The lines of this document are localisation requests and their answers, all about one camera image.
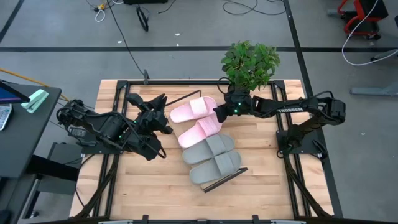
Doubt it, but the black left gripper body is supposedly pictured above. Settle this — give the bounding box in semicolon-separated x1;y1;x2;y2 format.
134;104;167;133

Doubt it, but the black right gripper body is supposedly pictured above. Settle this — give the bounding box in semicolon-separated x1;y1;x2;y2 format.
223;92;256;116

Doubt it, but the pink rubber slide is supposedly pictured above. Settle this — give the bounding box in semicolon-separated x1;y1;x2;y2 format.
169;96;219;124
177;113;223;149

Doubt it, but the grey rubber slide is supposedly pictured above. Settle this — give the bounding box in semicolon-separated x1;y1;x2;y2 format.
188;150;243;185
181;134;235;166

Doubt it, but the green potted plant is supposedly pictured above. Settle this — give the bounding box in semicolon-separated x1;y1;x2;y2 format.
220;39;282;94

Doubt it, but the grey box under desk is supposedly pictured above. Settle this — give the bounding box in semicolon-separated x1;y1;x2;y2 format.
46;142;83;175

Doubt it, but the black box on floor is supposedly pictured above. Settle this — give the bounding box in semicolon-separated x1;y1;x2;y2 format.
123;0;169;6

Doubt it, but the mint green stapler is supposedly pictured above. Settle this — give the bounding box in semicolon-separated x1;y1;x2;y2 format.
20;88;50;114

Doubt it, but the black desk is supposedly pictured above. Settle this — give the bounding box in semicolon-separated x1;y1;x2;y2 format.
0;81;63;179

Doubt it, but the grey desk leg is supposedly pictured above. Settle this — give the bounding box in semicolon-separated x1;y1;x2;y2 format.
349;48;398;97

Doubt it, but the red and black chair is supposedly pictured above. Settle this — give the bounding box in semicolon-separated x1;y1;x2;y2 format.
327;0;390;41

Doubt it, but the black tablet screen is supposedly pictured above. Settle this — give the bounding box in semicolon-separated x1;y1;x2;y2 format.
0;79;32;105

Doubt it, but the white keypad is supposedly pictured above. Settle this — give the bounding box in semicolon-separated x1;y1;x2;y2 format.
0;103;14;132

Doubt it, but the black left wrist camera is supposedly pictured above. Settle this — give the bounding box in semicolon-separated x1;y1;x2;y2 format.
125;93;146;109

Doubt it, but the long black floor cable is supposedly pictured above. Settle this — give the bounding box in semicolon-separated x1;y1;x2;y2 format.
105;0;150;85

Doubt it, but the black aluminium table frame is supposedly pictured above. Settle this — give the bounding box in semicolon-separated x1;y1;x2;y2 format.
70;79;345;224

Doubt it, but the wooden shelf with black frame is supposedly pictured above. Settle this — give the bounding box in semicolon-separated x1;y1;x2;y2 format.
163;89;249;194

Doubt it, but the black strap loop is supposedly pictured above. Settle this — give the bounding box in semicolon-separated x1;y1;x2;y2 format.
136;5;150;33

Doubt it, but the black looped floor cable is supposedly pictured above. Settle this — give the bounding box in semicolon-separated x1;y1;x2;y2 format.
222;0;287;16

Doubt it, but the white cable with yellow plug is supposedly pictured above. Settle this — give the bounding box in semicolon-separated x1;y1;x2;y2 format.
85;0;125;23

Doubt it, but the white floor cable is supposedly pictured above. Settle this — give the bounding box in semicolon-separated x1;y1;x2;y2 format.
341;0;398;67

